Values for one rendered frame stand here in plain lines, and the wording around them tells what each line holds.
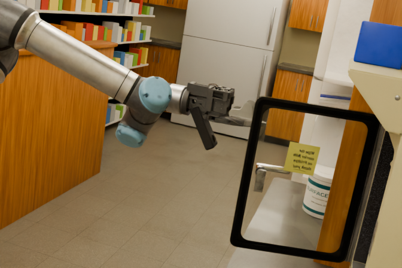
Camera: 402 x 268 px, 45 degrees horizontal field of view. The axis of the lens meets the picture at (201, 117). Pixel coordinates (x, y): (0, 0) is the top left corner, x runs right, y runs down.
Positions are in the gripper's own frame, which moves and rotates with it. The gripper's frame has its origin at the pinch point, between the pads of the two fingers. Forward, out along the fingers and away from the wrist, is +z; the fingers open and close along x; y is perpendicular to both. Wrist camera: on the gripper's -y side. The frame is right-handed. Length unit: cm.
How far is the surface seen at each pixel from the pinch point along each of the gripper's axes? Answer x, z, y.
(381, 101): -25.5, 24.4, 15.0
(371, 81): -25.5, 21.8, 18.4
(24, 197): 144, -166, -116
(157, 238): 169, -78, -131
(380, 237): -25.6, 29.8, -10.2
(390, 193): -25.5, 29.7, -1.3
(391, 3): 11.6, 24.2, 33.9
